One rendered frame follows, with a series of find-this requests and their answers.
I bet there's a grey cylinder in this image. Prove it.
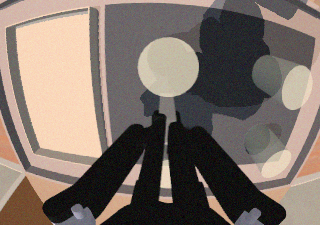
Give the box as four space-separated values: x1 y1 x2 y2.
252 55 313 110
138 37 199 97
244 124 291 178
161 145 171 188

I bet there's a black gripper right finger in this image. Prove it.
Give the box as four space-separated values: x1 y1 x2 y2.
166 97 286 225

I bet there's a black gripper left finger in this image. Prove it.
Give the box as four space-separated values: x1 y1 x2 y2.
42 96 167 225

